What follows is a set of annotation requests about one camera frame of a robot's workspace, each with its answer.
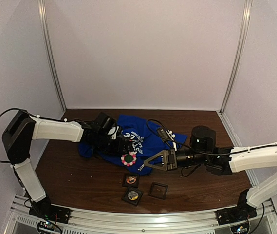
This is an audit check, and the pink flower plush brooch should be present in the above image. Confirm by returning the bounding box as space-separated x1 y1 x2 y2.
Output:
121 152 137 167

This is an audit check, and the blue printed t-shirt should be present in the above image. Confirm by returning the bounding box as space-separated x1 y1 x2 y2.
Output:
77 114 188 176

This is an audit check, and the small round badge brooch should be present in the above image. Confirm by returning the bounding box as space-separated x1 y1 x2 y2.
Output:
127 191 139 200

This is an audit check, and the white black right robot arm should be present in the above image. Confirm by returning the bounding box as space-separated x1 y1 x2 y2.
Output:
144 126 277 208

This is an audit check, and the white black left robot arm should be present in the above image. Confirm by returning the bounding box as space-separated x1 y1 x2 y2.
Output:
2 108 133 203

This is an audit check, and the black display box right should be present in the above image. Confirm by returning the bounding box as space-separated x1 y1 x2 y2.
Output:
148 182 168 200

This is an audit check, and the black display box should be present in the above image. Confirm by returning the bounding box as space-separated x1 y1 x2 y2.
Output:
121 187 144 206
122 173 140 188
148 182 168 200

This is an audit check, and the black display box upper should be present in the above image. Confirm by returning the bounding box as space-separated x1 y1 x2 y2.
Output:
122 173 140 188

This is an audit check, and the black display box lower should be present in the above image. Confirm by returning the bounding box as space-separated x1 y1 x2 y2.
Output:
121 187 144 206

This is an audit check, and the black right camera cable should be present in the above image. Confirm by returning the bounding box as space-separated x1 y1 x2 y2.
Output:
146 118 231 156

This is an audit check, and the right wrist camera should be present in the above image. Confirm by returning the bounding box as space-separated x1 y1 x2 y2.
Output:
156 127 177 151

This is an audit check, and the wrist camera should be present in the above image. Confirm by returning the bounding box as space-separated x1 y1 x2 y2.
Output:
94 112 121 140
156 127 177 151

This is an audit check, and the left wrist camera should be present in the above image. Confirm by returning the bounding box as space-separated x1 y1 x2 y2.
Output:
94 112 121 140

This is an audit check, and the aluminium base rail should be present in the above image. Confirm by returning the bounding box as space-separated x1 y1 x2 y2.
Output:
3 194 277 234

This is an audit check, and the left aluminium frame post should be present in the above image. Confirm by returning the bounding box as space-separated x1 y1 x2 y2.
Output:
37 0 66 112

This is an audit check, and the aluminium frame post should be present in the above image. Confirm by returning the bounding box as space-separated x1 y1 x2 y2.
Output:
37 0 66 112
220 0 253 115

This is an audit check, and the right aluminium frame post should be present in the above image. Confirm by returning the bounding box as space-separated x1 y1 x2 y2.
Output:
220 0 253 115

